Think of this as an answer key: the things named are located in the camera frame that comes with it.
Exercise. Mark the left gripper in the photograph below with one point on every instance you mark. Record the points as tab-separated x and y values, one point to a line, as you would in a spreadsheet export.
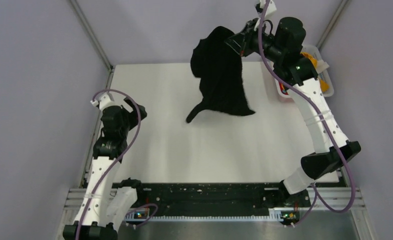
133	115

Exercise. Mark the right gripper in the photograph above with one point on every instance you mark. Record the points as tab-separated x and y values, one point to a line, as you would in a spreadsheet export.
241	42

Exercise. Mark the black t shirt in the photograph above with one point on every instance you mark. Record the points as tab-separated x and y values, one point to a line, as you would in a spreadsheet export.
220	71

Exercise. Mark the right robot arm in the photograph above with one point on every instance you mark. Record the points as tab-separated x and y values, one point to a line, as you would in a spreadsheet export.
332	148

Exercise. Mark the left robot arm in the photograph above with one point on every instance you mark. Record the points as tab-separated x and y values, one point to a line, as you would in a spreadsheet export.
100	215

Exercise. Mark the red blue cloth in basket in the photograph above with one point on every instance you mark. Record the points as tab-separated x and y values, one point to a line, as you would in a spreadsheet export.
283	90

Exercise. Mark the white cloth in basket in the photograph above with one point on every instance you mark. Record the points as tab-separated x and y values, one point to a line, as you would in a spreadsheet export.
322	66

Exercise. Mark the white plastic basket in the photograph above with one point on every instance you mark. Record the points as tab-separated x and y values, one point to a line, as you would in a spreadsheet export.
325	82

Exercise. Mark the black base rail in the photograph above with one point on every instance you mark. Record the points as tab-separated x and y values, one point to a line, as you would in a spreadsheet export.
218	199

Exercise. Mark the white cable duct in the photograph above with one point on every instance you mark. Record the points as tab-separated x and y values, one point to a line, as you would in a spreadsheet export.
275	216

